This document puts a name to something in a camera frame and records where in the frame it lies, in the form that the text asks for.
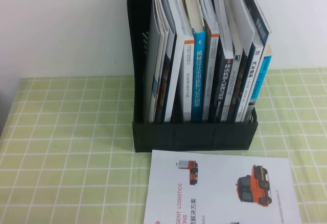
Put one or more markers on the black spine book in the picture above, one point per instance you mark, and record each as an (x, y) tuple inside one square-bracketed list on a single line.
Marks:
[(224, 86)]

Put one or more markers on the large dark blue magazine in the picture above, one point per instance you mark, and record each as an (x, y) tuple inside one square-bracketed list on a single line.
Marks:
[(260, 27)]

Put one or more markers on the black plastic book holder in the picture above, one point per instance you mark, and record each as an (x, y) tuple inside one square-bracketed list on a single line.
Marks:
[(194, 137)]

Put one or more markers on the grey cover magazine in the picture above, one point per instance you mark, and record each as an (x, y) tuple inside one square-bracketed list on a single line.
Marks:
[(153, 55)]

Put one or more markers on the thin brochure with orange photo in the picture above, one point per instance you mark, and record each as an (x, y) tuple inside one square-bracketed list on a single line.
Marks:
[(161, 88)]

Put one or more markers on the blue spine book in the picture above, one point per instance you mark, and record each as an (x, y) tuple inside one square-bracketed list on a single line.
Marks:
[(198, 80)]

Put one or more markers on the white spine navy cover book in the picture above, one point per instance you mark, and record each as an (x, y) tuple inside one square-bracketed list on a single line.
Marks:
[(253, 75)]

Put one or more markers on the cyan and grey cover book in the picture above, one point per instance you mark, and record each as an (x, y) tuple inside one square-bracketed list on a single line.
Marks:
[(261, 80)]

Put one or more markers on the white spine orange band book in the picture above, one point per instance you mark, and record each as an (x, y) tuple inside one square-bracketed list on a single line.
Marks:
[(187, 80)]

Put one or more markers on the dark thin book orange mark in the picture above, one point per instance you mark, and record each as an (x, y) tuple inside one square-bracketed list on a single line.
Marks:
[(242, 17)]

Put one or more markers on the white brochure with orange trucks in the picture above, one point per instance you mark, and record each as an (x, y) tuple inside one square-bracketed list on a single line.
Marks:
[(219, 208)]

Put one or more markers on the green checked tablecloth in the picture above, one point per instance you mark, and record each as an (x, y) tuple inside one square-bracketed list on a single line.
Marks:
[(51, 157)]

